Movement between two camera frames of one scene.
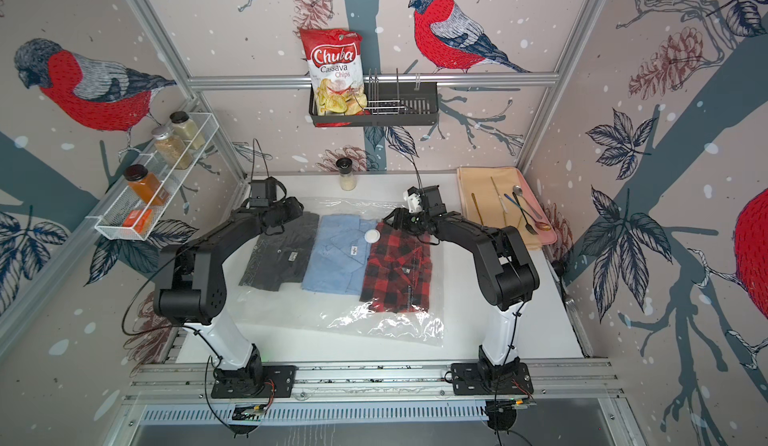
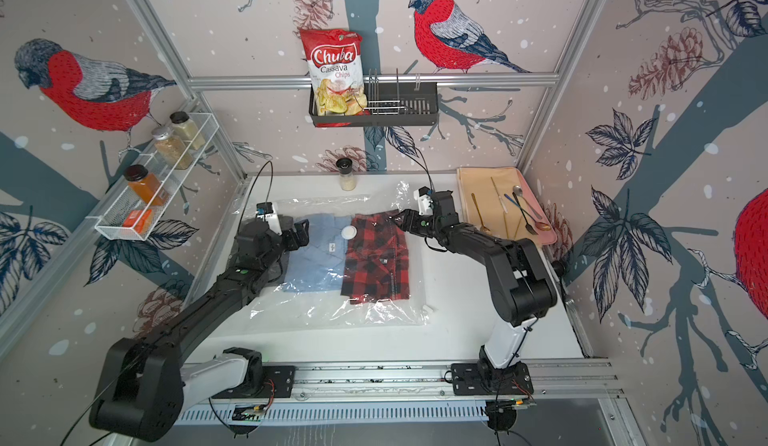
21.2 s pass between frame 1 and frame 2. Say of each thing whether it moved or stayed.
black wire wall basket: stayed
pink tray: stayed
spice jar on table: stayed
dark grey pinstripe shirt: moved
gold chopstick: stayed
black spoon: stayed
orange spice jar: stayed
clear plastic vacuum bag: moved
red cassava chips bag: stayed
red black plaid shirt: moved
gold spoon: stayed
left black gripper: moved
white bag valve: moved
